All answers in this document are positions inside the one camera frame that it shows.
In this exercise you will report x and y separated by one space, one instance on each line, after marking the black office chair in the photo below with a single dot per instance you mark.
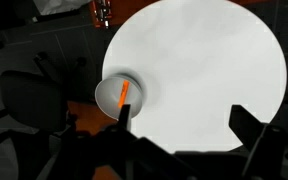
30 100

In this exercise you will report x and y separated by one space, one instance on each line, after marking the white plastic bag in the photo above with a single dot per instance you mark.
60 5

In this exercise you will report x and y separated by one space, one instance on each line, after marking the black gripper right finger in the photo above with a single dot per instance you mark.
245 128

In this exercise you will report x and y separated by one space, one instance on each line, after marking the silver metal bowl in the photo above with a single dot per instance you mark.
107 96

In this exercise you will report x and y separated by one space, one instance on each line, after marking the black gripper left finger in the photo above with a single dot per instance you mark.
125 118

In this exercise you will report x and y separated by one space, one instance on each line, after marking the orange marker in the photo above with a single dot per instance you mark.
124 93

